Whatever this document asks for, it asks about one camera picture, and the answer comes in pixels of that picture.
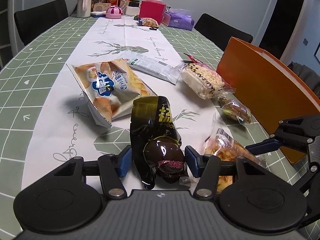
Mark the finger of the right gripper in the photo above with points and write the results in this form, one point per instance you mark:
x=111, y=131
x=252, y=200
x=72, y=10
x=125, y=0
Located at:
x=266, y=146

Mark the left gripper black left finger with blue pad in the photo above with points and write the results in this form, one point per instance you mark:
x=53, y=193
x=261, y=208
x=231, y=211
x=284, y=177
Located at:
x=110, y=168

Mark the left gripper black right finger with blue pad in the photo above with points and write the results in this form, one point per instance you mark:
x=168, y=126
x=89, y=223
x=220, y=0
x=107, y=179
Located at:
x=207, y=169

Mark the black chocolate snack bag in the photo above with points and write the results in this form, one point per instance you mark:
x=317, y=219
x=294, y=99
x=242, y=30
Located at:
x=155, y=142

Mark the white green wafer packet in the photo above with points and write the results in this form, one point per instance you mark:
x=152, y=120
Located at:
x=151, y=66

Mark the red snack packet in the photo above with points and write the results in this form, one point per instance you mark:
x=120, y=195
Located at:
x=193, y=59

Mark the clear orange biscuit packet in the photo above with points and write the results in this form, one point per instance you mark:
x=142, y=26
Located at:
x=219, y=143

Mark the small clear nut packet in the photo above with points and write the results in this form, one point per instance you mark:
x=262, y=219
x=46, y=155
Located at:
x=235, y=110

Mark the orange storage box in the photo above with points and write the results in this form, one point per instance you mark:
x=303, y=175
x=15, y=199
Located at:
x=267, y=87

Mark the white deer table runner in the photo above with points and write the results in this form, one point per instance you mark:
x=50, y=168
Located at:
x=76, y=109

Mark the white blue chips bag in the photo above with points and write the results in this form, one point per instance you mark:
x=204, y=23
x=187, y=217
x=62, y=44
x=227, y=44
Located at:
x=110, y=87

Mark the clear rice cracker pack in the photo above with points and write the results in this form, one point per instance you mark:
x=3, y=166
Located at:
x=205, y=82

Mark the black chair right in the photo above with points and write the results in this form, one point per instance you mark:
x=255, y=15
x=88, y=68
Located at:
x=219, y=32

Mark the black chair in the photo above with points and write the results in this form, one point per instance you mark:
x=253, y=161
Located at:
x=32, y=22
x=219, y=32

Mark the green grid tablecloth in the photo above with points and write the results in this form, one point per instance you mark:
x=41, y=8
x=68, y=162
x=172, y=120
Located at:
x=28, y=64

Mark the small mixed snack packet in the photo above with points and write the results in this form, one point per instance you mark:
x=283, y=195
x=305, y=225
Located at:
x=148, y=22

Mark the purple tissue pack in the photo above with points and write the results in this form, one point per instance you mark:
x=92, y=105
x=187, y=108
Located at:
x=179, y=18

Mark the pink round container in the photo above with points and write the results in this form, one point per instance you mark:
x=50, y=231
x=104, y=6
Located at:
x=113, y=12

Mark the white black small box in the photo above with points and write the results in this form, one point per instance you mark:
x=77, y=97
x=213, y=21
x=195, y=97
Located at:
x=133, y=8

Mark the beige small radio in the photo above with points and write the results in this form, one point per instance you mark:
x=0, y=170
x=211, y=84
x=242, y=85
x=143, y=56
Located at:
x=100, y=7

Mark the magenta pink box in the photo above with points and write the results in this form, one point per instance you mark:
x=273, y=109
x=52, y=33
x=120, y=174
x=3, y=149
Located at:
x=152, y=9

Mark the black chair left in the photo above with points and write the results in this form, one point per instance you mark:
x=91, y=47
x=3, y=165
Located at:
x=32, y=22

